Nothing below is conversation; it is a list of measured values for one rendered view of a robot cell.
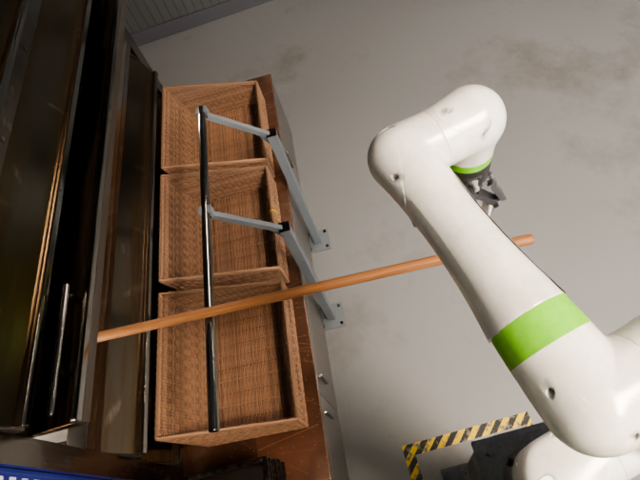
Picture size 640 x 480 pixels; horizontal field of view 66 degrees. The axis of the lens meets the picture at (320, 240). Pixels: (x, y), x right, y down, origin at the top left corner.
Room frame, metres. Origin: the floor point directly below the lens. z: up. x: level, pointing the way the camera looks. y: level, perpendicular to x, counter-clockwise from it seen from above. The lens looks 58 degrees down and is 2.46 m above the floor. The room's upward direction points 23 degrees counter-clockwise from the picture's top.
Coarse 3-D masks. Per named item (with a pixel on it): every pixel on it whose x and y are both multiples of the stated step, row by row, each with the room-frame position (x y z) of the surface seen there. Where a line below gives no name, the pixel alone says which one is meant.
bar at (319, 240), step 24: (216, 120) 1.54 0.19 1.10; (288, 168) 1.50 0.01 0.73; (216, 216) 1.07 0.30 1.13; (240, 216) 1.08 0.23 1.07; (288, 240) 1.03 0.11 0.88; (312, 240) 1.53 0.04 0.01; (336, 312) 1.05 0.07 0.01; (216, 360) 0.57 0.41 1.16; (216, 384) 0.50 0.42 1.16; (216, 408) 0.44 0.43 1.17
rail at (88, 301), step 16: (112, 32) 1.83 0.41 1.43; (112, 48) 1.74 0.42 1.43; (112, 64) 1.65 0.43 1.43; (112, 80) 1.57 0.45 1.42; (112, 96) 1.50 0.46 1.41; (96, 176) 1.15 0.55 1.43; (96, 192) 1.09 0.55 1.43; (96, 208) 1.03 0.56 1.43; (96, 224) 0.97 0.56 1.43; (96, 240) 0.92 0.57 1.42; (96, 256) 0.88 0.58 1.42; (80, 336) 0.65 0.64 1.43; (80, 352) 0.61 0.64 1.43; (80, 368) 0.57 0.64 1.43; (80, 384) 0.53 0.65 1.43; (80, 400) 0.49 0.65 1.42; (80, 416) 0.46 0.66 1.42
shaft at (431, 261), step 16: (512, 240) 0.53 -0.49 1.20; (528, 240) 0.52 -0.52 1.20; (432, 256) 0.58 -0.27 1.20; (368, 272) 0.61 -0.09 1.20; (384, 272) 0.59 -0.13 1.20; (400, 272) 0.58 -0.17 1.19; (304, 288) 0.65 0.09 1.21; (320, 288) 0.63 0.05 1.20; (336, 288) 0.61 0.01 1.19; (224, 304) 0.70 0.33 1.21; (240, 304) 0.68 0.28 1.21; (256, 304) 0.66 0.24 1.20; (160, 320) 0.73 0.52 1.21; (176, 320) 0.71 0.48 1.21; (192, 320) 0.70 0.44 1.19; (112, 336) 0.75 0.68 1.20
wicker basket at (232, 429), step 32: (224, 288) 1.00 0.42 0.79; (256, 288) 0.98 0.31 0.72; (224, 320) 0.97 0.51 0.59; (256, 320) 0.91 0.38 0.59; (288, 320) 0.79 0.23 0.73; (160, 352) 0.82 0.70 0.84; (192, 352) 0.85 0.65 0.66; (224, 352) 0.84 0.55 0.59; (256, 352) 0.78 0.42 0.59; (288, 352) 0.73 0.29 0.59; (160, 384) 0.71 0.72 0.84; (192, 384) 0.73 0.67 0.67; (224, 384) 0.71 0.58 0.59; (256, 384) 0.66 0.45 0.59; (288, 384) 0.61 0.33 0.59; (160, 416) 0.60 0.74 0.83; (192, 416) 0.61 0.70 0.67; (224, 416) 0.59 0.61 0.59; (256, 416) 0.54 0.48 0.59; (288, 416) 0.49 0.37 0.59
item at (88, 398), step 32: (96, 0) 2.17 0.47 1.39; (96, 32) 1.94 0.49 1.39; (96, 64) 1.74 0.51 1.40; (96, 96) 1.55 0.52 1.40; (96, 128) 1.40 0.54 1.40; (96, 160) 1.25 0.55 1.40; (64, 192) 1.19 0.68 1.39; (64, 224) 1.06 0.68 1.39; (64, 256) 0.94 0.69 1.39; (96, 288) 0.78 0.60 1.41; (96, 320) 0.70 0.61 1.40; (64, 352) 0.64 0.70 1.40; (64, 384) 0.56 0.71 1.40; (32, 416) 0.52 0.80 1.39; (64, 416) 0.48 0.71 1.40
